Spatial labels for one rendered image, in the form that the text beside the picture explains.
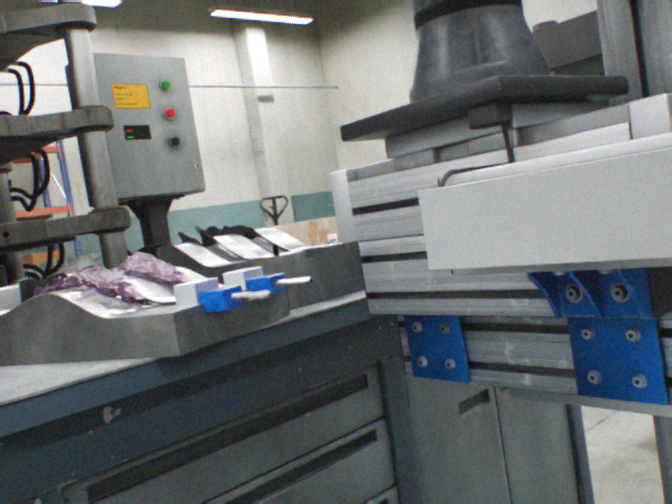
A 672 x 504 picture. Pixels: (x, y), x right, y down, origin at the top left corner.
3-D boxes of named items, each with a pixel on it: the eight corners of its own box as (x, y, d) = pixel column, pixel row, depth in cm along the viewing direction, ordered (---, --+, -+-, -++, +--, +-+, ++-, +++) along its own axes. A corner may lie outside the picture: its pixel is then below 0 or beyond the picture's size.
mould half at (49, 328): (290, 314, 108) (279, 243, 108) (180, 356, 86) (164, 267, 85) (66, 333, 132) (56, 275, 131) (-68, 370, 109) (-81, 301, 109)
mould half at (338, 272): (393, 281, 131) (382, 210, 131) (290, 310, 113) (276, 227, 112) (234, 290, 167) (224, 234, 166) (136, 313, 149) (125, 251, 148)
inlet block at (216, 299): (283, 311, 91) (276, 270, 90) (261, 319, 86) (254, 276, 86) (203, 318, 97) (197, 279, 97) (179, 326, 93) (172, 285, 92)
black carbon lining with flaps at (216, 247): (342, 252, 131) (334, 202, 130) (277, 266, 120) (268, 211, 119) (232, 263, 156) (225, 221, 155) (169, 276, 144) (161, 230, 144)
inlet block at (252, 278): (322, 296, 100) (316, 259, 100) (305, 303, 96) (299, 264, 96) (248, 303, 106) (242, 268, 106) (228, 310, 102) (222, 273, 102)
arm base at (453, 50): (579, 83, 75) (567, -10, 75) (491, 84, 66) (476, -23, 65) (471, 113, 87) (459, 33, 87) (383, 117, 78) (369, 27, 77)
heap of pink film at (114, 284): (211, 287, 111) (202, 238, 110) (129, 308, 95) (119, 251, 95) (94, 300, 123) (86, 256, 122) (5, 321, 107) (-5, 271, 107)
